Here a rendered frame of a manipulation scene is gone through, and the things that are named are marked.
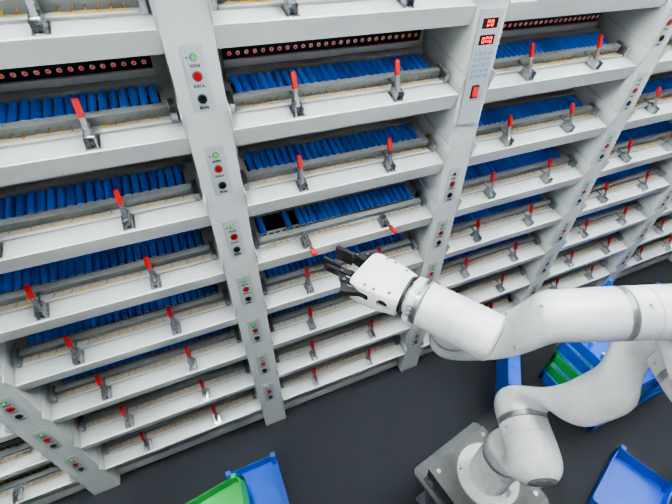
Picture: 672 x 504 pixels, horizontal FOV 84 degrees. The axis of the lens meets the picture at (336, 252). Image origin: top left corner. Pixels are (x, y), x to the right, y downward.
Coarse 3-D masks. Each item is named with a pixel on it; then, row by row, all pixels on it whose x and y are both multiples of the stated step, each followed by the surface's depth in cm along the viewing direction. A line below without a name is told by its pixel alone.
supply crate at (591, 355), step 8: (576, 344) 161; (584, 344) 164; (600, 344) 164; (608, 344) 164; (584, 352) 159; (592, 352) 155; (600, 352) 161; (592, 360) 156; (600, 360) 152; (648, 368) 155; (648, 376) 153
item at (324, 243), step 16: (416, 192) 129; (432, 208) 126; (352, 224) 121; (368, 224) 122; (400, 224) 123; (416, 224) 127; (256, 240) 110; (320, 240) 116; (336, 240) 117; (352, 240) 119; (368, 240) 123; (256, 256) 105; (272, 256) 111; (288, 256) 112; (304, 256) 116
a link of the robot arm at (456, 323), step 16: (432, 288) 64; (432, 304) 62; (448, 304) 62; (464, 304) 61; (480, 304) 62; (416, 320) 64; (432, 320) 62; (448, 320) 61; (464, 320) 60; (480, 320) 59; (496, 320) 59; (432, 336) 67; (448, 336) 62; (464, 336) 60; (480, 336) 59; (496, 336) 58; (480, 352) 59
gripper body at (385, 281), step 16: (384, 256) 72; (368, 272) 69; (384, 272) 69; (400, 272) 69; (368, 288) 66; (384, 288) 66; (400, 288) 66; (368, 304) 68; (384, 304) 67; (400, 304) 65
